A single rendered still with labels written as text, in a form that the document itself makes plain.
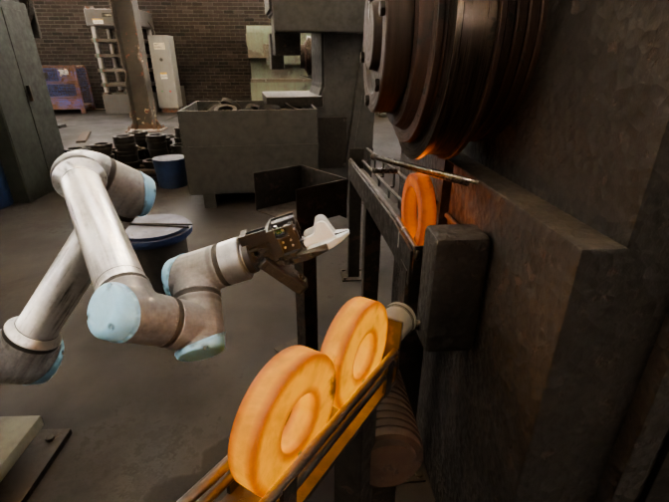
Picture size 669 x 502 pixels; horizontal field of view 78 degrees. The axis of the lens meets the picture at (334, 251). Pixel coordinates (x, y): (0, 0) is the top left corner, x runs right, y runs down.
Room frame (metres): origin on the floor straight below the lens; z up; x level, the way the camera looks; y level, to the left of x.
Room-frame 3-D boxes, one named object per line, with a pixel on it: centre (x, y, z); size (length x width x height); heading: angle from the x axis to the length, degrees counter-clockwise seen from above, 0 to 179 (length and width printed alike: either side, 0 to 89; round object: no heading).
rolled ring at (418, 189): (0.92, -0.19, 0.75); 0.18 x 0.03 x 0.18; 5
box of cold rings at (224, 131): (3.61, 0.69, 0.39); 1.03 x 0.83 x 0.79; 98
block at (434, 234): (0.68, -0.22, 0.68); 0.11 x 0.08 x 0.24; 94
